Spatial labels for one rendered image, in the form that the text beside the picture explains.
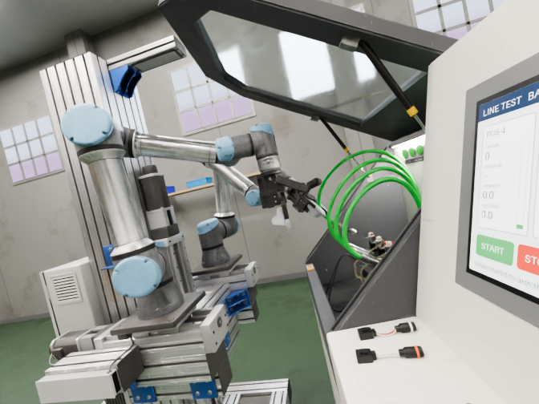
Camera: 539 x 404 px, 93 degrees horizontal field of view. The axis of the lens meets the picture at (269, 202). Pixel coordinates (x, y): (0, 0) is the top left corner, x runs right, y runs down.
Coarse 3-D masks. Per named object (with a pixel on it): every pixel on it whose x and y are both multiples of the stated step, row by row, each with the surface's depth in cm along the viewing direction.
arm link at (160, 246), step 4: (160, 240) 87; (156, 244) 84; (160, 244) 86; (164, 244) 89; (156, 248) 84; (160, 248) 85; (164, 248) 87; (160, 252) 83; (164, 252) 86; (164, 256) 85; (164, 260) 82; (168, 260) 89; (168, 264) 88; (168, 268) 87; (164, 272) 82; (168, 272) 87; (164, 276) 85; (168, 276) 86; (164, 280) 84
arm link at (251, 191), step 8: (216, 168) 123; (224, 168) 122; (232, 168) 122; (224, 176) 122; (232, 176) 120; (240, 176) 120; (232, 184) 121; (240, 184) 118; (248, 184) 117; (248, 192) 114; (256, 192) 113; (248, 200) 115; (256, 200) 113
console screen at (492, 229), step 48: (480, 96) 42; (528, 96) 34; (480, 144) 42; (528, 144) 34; (480, 192) 42; (528, 192) 34; (480, 240) 41; (528, 240) 33; (480, 288) 41; (528, 288) 33
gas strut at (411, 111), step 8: (360, 40) 60; (368, 48) 60; (368, 56) 61; (376, 56) 60; (376, 64) 61; (384, 72) 61; (384, 80) 62; (392, 80) 61; (392, 88) 61; (400, 88) 61; (400, 96) 61; (408, 104) 61; (408, 112) 62; (416, 112) 61; (416, 120) 63; (424, 128) 62
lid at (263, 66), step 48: (192, 0) 65; (240, 0) 59; (288, 0) 57; (192, 48) 93; (240, 48) 86; (288, 48) 77; (336, 48) 69; (384, 48) 61; (432, 48) 56; (288, 96) 116; (336, 96) 100; (384, 96) 88
